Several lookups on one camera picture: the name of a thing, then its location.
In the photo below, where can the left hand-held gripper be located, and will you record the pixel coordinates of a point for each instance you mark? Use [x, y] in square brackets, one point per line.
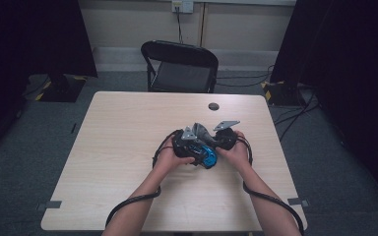
[182, 147]

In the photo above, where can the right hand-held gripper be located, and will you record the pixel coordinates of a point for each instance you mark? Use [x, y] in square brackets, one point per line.
[228, 139]

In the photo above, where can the grey cloth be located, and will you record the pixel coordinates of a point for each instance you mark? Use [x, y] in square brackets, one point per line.
[206, 134]

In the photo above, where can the blue toy car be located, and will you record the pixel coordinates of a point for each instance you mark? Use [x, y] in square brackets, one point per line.
[205, 156]

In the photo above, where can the person's left hand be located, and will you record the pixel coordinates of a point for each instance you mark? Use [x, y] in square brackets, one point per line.
[167, 160]

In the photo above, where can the person's right hand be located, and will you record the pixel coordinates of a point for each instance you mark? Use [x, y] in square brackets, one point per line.
[239, 157]

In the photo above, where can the black table grommet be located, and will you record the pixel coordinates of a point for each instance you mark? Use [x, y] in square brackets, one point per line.
[213, 106]

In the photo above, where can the black stand base yellow stripes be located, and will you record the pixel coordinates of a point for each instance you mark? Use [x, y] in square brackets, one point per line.
[282, 95]
[62, 90]

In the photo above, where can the black folding chair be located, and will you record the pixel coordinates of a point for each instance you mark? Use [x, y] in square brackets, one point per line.
[180, 77]

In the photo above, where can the grey tape strip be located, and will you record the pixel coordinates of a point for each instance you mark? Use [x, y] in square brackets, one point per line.
[297, 201]
[50, 205]

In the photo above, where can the small black floor object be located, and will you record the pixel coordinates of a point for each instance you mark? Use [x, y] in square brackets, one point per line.
[74, 128]

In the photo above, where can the black curtain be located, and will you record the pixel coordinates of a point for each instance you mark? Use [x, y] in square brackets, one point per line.
[351, 65]
[29, 39]

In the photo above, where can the white wall socket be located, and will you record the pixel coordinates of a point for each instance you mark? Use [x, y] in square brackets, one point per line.
[182, 5]

